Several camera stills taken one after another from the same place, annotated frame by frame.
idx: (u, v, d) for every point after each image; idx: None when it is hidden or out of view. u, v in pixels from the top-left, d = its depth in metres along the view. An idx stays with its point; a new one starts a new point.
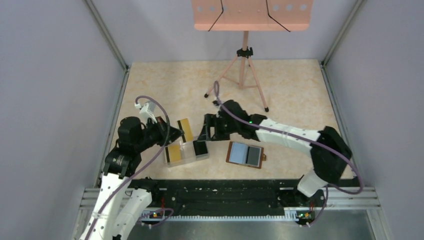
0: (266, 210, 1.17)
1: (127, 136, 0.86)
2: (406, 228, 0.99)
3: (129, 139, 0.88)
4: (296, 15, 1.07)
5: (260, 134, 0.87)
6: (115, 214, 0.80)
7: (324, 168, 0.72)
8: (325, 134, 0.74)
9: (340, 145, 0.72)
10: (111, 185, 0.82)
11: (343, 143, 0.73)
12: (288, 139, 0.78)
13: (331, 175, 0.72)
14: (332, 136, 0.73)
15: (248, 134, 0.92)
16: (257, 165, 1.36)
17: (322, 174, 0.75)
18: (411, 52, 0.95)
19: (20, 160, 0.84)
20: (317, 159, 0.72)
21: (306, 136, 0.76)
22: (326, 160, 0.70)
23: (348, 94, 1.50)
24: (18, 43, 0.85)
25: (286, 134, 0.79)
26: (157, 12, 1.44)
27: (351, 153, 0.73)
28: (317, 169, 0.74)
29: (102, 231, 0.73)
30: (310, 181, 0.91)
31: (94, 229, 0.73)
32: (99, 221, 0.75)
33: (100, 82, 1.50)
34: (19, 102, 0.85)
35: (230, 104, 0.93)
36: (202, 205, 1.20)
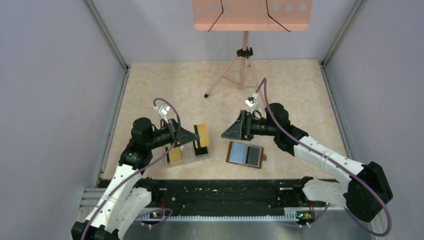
0: (266, 210, 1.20)
1: (139, 136, 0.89)
2: (406, 228, 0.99)
3: (141, 139, 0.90)
4: (296, 15, 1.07)
5: (297, 149, 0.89)
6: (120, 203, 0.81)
7: (361, 205, 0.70)
8: (368, 169, 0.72)
9: (383, 185, 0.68)
10: (124, 173, 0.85)
11: (386, 185, 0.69)
12: (327, 163, 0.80)
13: (367, 214, 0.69)
14: (376, 173, 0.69)
15: (284, 146, 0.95)
16: (257, 165, 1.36)
17: (356, 210, 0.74)
18: (411, 52, 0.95)
19: (20, 160, 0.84)
20: (355, 193, 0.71)
21: (347, 166, 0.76)
22: (364, 196, 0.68)
23: (348, 94, 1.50)
24: (17, 43, 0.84)
25: (325, 158, 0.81)
26: (157, 12, 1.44)
27: (391, 195, 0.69)
28: (352, 202, 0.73)
29: (108, 213, 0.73)
30: (323, 192, 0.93)
31: (101, 211, 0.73)
32: (107, 204, 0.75)
33: (100, 82, 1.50)
34: (19, 103, 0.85)
35: (278, 110, 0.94)
36: (201, 205, 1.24)
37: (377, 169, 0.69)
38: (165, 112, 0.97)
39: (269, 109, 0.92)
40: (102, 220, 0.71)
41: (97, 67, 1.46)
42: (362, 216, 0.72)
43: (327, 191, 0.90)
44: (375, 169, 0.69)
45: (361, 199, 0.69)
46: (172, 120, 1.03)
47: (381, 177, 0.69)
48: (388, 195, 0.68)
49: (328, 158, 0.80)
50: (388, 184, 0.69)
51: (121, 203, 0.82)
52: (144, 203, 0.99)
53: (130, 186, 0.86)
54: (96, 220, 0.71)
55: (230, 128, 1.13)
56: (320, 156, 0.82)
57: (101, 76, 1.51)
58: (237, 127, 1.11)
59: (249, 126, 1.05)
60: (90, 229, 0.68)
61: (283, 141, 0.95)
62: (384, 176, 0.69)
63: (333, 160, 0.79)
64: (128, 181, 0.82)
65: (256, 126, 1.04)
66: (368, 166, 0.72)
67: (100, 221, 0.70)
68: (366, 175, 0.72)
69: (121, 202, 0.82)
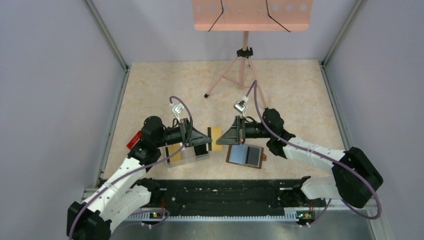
0: (266, 210, 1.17)
1: (148, 136, 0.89)
2: (405, 228, 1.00)
3: (151, 139, 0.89)
4: (296, 15, 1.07)
5: (287, 149, 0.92)
6: (120, 194, 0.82)
7: (348, 190, 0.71)
8: (351, 155, 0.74)
9: (368, 168, 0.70)
10: (130, 166, 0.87)
11: (373, 168, 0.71)
12: (313, 156, 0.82)
13: (357, 199, 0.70)
14: (358, 157, 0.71)
15: (276, 150, 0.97)
16: (257, 165, 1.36)
17: (347, 198, 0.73)
18: (411, 52, 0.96)
19: (20, 160, 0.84)
20: (339, 178, 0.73)
21: (330, 155, 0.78)
22: (349, 180, 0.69)
23: (348, 94, 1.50)
24: (18, 43, 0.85)
25: (311, 152, 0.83)
26: (157, 13, 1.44)
27: (379, 178, 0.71)
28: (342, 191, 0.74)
29: (106, 201, 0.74)
30: (319, 187, 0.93)
31: (100, 197, 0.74)
32: (108, 191, 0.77)
33: (100, 82, 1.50)
34: (20, 103, 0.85)
35: (275, 118, 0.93)
36: (201, 205, 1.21)
37: (359, 153, 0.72)
38: (178, 111, 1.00)
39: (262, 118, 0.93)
40: (99, 205, 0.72)
41: (97, 67, 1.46)
42: (354, 203, 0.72)
43: (324, 185, 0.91)
44: (357, 153, 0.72)
45: (345, 182, 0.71)
46: (184, 119, 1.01)
47: (364, 160, 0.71)
48: (378, 179, 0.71)
49: (312, 151, 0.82)
50: (374, 167, 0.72)
51: (120, 194, 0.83)
52: (142, 201, 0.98)
53: (134, 179, 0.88)
54: (93, 204, 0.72)
55: (225, 134, 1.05)
56: (305, 151, 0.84)
57: (101, 76, 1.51)
58: (233, 133, 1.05)
59: (244, 130, 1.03)
60: (86, 212, 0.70)
61: (276, 146, 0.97)
62: (367, 159, 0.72)
63: (318, 152, 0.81)
64: (132, 173, 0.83)
65: (250, 130, 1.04)
66: (349, 151, 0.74)
67: (97, 206, 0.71)
68: (350, 161, 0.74)
69: (121, 193, 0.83)
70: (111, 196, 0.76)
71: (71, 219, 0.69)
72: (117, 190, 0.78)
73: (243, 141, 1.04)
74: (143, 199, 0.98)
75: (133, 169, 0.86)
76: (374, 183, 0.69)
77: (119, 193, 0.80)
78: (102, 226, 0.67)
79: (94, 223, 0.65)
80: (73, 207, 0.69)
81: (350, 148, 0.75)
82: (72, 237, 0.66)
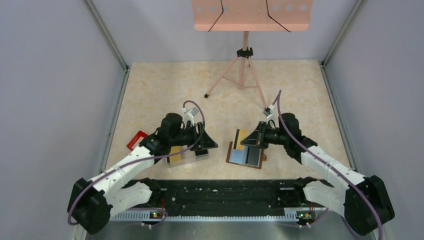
0: (266, 210, 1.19)
1: (167, 128, 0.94)
2: (406, 228, 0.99)
3: (168, 131, 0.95)
4: (296, 16, 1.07)
5: (304, 156, 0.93)
6: (125, 179, 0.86)
7: (356, 215, 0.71)
8: (370, 182, 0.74)
9: (383, 200, 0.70)
10: (140, 154, 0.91)
11: (388, 202, 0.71)
12: (329, 172, 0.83)
13: (361, 226, 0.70)
14: (377, 187, 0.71)
15: (293, 153, 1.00)
16: (257, 165, 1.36)
17: (352, 222, 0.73)
18: (411, 52, 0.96)
19: (20, 160, 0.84)
20: (349, 200, 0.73)
21: (348, 176, 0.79)
22: (359, 205, 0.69)
23: (348, 94, 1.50)
24: (18, 43, 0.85)
25: (328, 167, 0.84)
26: (157, 13, 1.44)
27: (391, 213, 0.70)
28: (348, 214, 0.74)
29: (111, 183, 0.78)
30: (322, 195, 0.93)
31: (106, 178, 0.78)
32: (115, 174, 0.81)
33: (100, 82, 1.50)
34: (20, 102, 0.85)
35: (289, 118, 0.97)
36: (202, 205, 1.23)
37: (378, 183, 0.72)
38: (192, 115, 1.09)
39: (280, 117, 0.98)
40: (104, 186, 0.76)
41: (97, 67, 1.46)
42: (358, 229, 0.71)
43: (328, 195, 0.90)
44: (377, 182, 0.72)
45: (354, 206, 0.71)
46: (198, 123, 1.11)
47: (382, 191, 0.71)
48: (390, 214, 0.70)
49: (330, 166, 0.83)
50: (390, 202, 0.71)
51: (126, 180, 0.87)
52: (141, 198, 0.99)
53: (141, 167, 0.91)
54: (99, 183, 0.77)
55: (248, 137, 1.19)
56: (322, 165, 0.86)
57: (101, 76, 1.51)
58: (254, 136, 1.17)
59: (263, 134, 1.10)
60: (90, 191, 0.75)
61: (292, 148, 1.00)
62: (386, 191, 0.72)
63: (336, 169, 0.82)
64: (139, 161, 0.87)
65: (270, 135, 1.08)
66: (369, 179, 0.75)
67: (102, 187, 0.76)
68: (366, 188, 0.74)
69: (127, 178, 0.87)
70: (117, 179, 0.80)
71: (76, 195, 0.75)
72: (123, 175, 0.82)
73: (260, 143, 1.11)
74: (142, 196, 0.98)
75: (142, 157, 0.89)
76: (384, 216, 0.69)
77: (124, 177, 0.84)
78: (102, 207, 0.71)
79: (96, 202, 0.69)
80: (79, 183, 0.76)
81: (370, 176, 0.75)
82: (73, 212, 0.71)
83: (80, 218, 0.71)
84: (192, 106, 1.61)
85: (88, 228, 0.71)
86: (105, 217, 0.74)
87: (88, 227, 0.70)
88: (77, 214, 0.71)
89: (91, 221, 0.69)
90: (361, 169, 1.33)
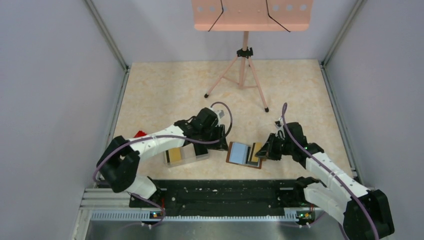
0: (267, 211, 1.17)
1: (204, 117, 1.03)
2: (406, 228, 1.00)
3: (204, 120, 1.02)
4: (296, 16, 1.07)
5: (309, 162, 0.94)
6: (156, 149, 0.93)
7: (355, 226, 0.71)
8: (372, 196, 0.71)
9: (384, 215, 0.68)
10: (174, 132, 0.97)
11: (389, 217, 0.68)
12: (333, 181, 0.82)
13: (359, 237, 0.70)
14: (379, 202, 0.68)
15: (298, 157, 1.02)
16: (257, 165, 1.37)
17: (350, 232, 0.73)
18: (410, 52, 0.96)
19: (20, 160, 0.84)
20: (350, 211, 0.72)
21: (351, 187, 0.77)
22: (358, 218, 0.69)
23: (348, 94, 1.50)
24: (18, 43, 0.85)
25: (332, 176, 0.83)
26: (156, 12, 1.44)
27: (392, 229, 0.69)
28: (348, 224, 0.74)
29: (145, 147, 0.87)
30: (322, 199, 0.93)
31: (142, 142, 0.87)
32: (150, 141, 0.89)
33: (100, 82, 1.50)
34: (19, 102, 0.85)
35: (294, 125, 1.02)
36: (201, 205, 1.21)
37: (381, 198, 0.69)
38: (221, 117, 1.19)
39: (285, 126, 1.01)
40: (139, 148, 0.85)
41: (97, 67, 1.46)
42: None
43: (328, 199, 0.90)
44: (380, 196, 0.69)
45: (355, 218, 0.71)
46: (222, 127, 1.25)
47: (385, 207, 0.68)
48: (390, 229, 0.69)
49: (334, 176, 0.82)
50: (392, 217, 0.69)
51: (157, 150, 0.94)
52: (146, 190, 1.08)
53: (172, 144, 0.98)
54: (136, 144, 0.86)
55: (261, 149, 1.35)
56: (327, 172, 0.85)
57: (101, 76, 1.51)
58: (265, 147, 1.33)
59: (271, 145, 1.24)
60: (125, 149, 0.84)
61: (297, 153, 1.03)
62: (388, 207, 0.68)
63: (339, 179, 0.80)
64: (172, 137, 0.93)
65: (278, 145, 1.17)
66: (372, 192, 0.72)
67: (138, 148, 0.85)
68: (369, 201, 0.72)
69: (158, 149, 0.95)
70: (151, 146, 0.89)
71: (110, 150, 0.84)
72: (157, 144, 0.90)
73: (269, 154, 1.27)
74: (148, 187, 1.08)
75: (176, 134, 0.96)
76: (383, 231, 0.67)
77: (157, 147, 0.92)
78: (133, 167, 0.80)
79: (130, 161, 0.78)
80: (116, 140, 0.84)
81: (374, 190, 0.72)
82: (104, 165, 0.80)
83: (108, 171, 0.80)
84: (220, 107, 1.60)
85: (113, 184, 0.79)
86: (129, 179, 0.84)
87: (114, 182, 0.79)
88: (107, 168, 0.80)
89: (120, 177, 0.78)
90: (361, 169, 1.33)
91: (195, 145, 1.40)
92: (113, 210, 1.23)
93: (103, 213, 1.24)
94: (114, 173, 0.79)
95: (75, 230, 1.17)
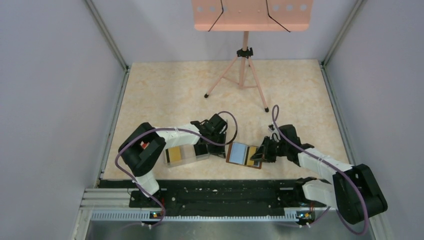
0: (266, 210, 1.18)
1: (216, 121, 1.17)
2: (406, 228, 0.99)
3: (216, 124, 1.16)
4: (297, 16, 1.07)
5: (300, 156, 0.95)
6: (176, 141, 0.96)
7: (343, 201, 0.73)
8: (358, 171, 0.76)
9: (372, 189, 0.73)
10: (192, 128, 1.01)
11: (378, 191, 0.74)
12: (322, 165, 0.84)
13: (351, 212, 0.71)
14: (365, 175, 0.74)
15: (292, 157, 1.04)
16: (257, 166, 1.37)
17: (343, 210, 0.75)
18: (411, 52, 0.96)
19: (19, 160, 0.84)
20: (337, 186, 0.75)
21: (338, 166, 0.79)
22: (345, 189, 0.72)
23: (348, 94, 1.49)
24: (18, 42, 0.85)
25: (321, 161, 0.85)
26: (157, 12, 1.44)
27: (385, 205, 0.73)
28: (340, 203, 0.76)
29: (168, 136, 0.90)
30: (320, 192, 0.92)
31: (166, 131, 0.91)
32: (173, 132, 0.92)
33: (99, 82, 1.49)
34: (19, 103, 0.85)
35: (287, 126, 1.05)
36: (201, 205, 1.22)
37: (366, 171, 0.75)
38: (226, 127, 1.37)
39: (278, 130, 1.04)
40: (164, 136, 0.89)
41: (97, 67, 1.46)
42: (350, 217, 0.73)
43: (324, 191, 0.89)
44: (364, 171, 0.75)
45: (341, 192, 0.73)
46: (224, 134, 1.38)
47: (370, 180, 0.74)
48: (382, 205, 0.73)
49: (322, 160, 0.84)
50: (380, 190, 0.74)
51: (176, 142, 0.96)
52: (149, 188, 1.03)
53: (189, 140, 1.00)
54: (161, 132, 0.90)
55: (256, 152, 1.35)
56: (315, 159, 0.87)
57: (101, 76, 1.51)
58: (260, 150, 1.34)
59: (267, 147, 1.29)
60: (151, 135, 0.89)
61: (292, 153, 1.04)
62: (374, 179, 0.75)
63: (327, 162, 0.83)
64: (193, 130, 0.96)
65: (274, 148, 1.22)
66: (357, 167, 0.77)
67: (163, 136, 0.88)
68: (357, 178, 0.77)
69: (177, 142, 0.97)
70: (173, 137, 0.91)
71: (135, 135, 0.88)
72: (178, 135, 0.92)
73: (265, 155, 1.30)
74: (152, 184, 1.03)
75: (194, 129, 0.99)
76: (374, 205, 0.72)
77: (177, 139, 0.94)
78: (157, 152, 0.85)
79: (156, 145, 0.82)
80: (144, 126, 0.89)
81: (358, 165, 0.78)
82: (127, 150, 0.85)
83: (130, 155, 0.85)
84: (226, 114, 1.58)
85: (134, 168, 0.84)
86: (150, 165, 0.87)
87: (136, 165, 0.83)
88: (129, 153, 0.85)
89: (142, 160, 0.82)
90: None
91: (195, 147, 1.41)
92: (113, 210, 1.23)
93: (102, 213, 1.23)
94: (135, 156, 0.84)
95: (75, 230, 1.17)
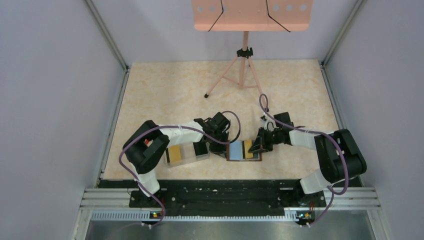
0: (266, 210, 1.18)
1: (219, 118, 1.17)
2: (406, 228, 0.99)
3: (219, 121, 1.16)
4: (296, 16, 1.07)
5: (291, 133, 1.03)
6: (179, 140, 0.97)
7: (324, 160, 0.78)
8: (339, 135, 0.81)
9: (351, 148, 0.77)
10: (194, 125, 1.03)
11: (357, 151, 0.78)
12: (307, 135, 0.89)
13: (331, 171, 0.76)
14: (345, 137, 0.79)
15: (284, 138, 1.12)
16: (257, 158, 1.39)
17: (325, 173, 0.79)
18: (410, 52, 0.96)
19: (18, 160, 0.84)
20: (318, 147, 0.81)
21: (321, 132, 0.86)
22: (326, 148, 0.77)
23: (348, 94, 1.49)
24: (17, 43, 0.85)
25: (307, 132, 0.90)
26: (156, 13, 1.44)
27: (364, 167, 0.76)
28: (322, 166, 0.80)
29: (172, 134, 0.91)
30: (313, 177, 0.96)
31: (170, 129, 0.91)
32: (177, 130, 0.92)
33: (99, 81, 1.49)
34: (19, 103, 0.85)
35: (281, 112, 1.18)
36: (201, 205, 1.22)
37: (346, 134, 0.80)
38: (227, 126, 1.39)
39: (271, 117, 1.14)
40: (167, 133, 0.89)
41: (97, 67, 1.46)
42: (330, 177, 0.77)
43: (315, 174, 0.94)
44: (344, 133, 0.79)
45: (322, 151, 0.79)
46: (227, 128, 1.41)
47: (349, 140, 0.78)
48: (361, 166, 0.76)
49: (307, 130, 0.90)
50: (359, 150, 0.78)
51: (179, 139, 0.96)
52: (149, 187, 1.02)
53: (192, 138, 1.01)
54: (164, 130, 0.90)
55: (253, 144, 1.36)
56: (303, 131, 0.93)
57: (101, 76, 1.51)
58: (258, 142, 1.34)
59: (263, 138, 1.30)
60: (154, 132, 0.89)
61: (285, 134, 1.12)
62: (354, 141, 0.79)
63: (312, 131, 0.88)
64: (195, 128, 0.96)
65: (269, 136, 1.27)
66: (338, 131, 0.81)
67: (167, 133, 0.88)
68: (339, 142, 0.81)
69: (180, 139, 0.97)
70: (177, 134, 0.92)
71: (139, 132, 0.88)
72: (182, 133, 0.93)
73: (263, 146, 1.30)
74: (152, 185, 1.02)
75: (197, 127, 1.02)
76: (355, 168, 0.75)
77: (180, 137, 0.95)
78: (162, 149, 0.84)
79: (160, 143, 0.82)
80: (147, 124, 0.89)
81: (339, 129, 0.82)
82: (130, 148, 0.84)
83: (133, 153, 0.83)
84: (228, 114, 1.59)
85: (139, 165, 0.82)
86: (154, 162, 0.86)
87: (141, 163, 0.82)
88: (132, 151, 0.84)
89: (146, 158, 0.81)
90: None
91: (195, 146, 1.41)
92: (113, 210, 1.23)
93: (102, 213, 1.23)
94: (139, 154, 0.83)
95: (75, 230, 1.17)
